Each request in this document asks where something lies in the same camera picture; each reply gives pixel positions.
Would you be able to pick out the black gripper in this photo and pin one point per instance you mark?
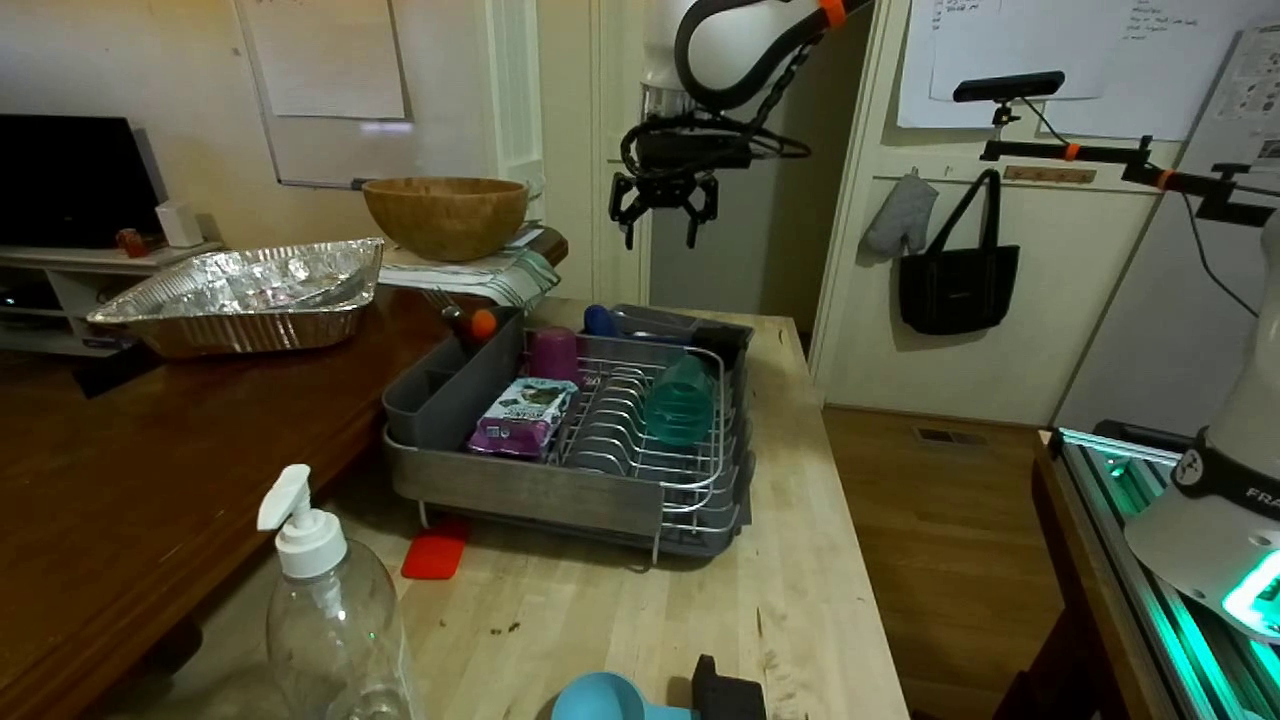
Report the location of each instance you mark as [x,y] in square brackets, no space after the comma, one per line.
[674,166]

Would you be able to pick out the green plastic cup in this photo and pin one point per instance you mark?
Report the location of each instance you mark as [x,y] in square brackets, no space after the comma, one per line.
[676,404]

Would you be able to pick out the purple cup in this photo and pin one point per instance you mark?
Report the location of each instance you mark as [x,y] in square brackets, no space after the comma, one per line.
[555,355]

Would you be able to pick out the striped dish towel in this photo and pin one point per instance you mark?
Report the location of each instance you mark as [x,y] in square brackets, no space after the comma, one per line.
[512,278]

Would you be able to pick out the orange small ball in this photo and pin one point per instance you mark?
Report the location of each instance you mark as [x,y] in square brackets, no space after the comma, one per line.
[483,325]

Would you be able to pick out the wooden salad bowl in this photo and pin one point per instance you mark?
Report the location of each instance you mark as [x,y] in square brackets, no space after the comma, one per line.
[444,219]

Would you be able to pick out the grey oven mitt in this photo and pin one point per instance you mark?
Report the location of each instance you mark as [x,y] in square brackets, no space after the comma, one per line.
[901,222]

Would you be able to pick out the grey dish drying rack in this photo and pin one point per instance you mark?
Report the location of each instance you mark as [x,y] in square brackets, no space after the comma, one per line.
[601,473]

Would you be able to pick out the purple white sponge pack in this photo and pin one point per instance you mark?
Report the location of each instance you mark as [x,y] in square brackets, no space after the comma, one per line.
[522,417]

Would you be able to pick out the black tote bag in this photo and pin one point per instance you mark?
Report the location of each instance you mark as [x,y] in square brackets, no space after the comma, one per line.
[962,291]

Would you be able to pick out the aluminium foil tray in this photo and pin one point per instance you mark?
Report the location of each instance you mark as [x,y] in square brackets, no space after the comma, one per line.
[249,301]

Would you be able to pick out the red square silicone mat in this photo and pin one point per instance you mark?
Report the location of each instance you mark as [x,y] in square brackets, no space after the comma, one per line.
[435,553]

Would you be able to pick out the white whiteboard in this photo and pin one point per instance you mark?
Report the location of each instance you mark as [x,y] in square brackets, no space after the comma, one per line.
[1128,65]

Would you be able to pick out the blue plastic ladle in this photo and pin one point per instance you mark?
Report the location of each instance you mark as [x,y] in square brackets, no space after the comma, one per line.
[611,698]

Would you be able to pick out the clear pump soap bottle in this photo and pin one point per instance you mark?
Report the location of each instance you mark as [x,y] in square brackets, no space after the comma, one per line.
[335,632]

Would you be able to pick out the black monitor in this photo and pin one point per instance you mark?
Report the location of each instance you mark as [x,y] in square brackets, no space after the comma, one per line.
[72,182]

